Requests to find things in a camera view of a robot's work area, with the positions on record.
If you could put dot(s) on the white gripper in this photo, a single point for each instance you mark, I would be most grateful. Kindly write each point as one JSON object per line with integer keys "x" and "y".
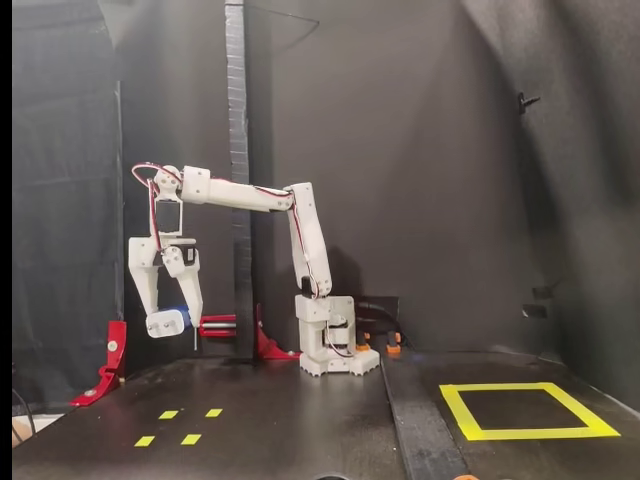
{"x": 143, "y": 255}

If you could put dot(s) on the blue white charger block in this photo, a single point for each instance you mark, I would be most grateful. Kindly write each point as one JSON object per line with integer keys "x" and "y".
{"x": 165, "y": 325}

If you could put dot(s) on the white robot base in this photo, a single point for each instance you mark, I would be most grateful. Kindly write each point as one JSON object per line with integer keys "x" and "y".
{"x": 367, "y": 362}

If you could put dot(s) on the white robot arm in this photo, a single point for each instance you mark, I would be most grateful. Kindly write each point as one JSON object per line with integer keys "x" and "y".
{"x": 310, "y": 240}

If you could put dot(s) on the red screw clamp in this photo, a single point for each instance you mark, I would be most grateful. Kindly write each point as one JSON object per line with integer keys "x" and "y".
{"x": 270, "y": 347}

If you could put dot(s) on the small yellow tape marker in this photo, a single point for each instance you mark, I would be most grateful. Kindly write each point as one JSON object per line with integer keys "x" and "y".
{"x": 169, "y": 414}
{"x": 191, "y": 439}
{"x": 213, "y": 412}
{"x": 144, "y": 440}

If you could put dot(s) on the black flat strip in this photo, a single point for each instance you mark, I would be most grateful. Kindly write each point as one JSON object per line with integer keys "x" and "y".
{"x": 425, "y": 440}

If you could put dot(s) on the black tape piece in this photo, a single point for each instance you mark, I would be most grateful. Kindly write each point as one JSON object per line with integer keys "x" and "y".
{"x": 535, "y": 311}
{"x": 545, "y": 290}

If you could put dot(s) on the yellow tape square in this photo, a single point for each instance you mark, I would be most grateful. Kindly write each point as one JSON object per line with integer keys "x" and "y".
{"x": 525, "y": 434}

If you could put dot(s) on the black clip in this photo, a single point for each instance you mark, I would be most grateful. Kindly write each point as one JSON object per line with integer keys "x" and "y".
{"x": 524, "y": 100}

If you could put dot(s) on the red metal bracket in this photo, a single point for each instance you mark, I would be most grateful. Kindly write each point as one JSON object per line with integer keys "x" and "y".
{"x": 117, "y": 345}

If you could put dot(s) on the black vertical post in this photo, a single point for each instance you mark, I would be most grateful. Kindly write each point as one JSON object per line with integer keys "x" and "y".
{"x": 240, "y": 125}

